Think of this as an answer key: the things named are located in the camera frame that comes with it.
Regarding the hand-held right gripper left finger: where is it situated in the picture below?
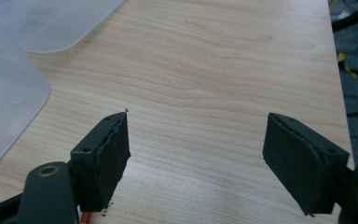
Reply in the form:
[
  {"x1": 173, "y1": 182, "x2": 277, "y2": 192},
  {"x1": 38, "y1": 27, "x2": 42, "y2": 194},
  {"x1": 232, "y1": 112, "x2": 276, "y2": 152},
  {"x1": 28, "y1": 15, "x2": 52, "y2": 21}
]
[{"x1": 69, "y1": 110, "x2": 131, "y2": 213}]

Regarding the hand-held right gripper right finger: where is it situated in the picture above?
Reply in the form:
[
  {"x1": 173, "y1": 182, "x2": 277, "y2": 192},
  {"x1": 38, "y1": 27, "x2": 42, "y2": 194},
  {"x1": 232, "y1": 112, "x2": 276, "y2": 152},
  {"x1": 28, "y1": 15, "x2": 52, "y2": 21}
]
[{"x1": 262, "y1": 112, "x2": 351, "y2": 217}]

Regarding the translucent white plastic sheet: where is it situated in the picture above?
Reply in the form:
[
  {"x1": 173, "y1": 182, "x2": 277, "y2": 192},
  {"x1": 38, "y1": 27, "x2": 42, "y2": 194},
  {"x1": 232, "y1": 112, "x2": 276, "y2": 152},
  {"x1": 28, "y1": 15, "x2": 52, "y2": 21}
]
[
  {"x1": 0, "y1": 36, "x2": 51, "y2": 183},
  {"x1": 0, "y1": 0, "x2": 126, "y2": 54}
]

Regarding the yellow and black object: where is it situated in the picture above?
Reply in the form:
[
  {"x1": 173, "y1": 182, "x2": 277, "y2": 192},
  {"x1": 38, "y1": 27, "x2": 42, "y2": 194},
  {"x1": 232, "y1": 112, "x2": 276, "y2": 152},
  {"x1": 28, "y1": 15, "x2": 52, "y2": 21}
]
[{"x1": 337, "y1": 51, "x2": 358, "y2": 79}]

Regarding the black metal stand leg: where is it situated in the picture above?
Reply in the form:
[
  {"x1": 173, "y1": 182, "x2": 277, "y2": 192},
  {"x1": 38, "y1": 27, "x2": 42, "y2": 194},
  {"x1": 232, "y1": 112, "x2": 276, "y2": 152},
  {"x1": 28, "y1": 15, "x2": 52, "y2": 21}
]
[{"x1": 331, "y1": 5, "x2": 358, "y2": 34}]

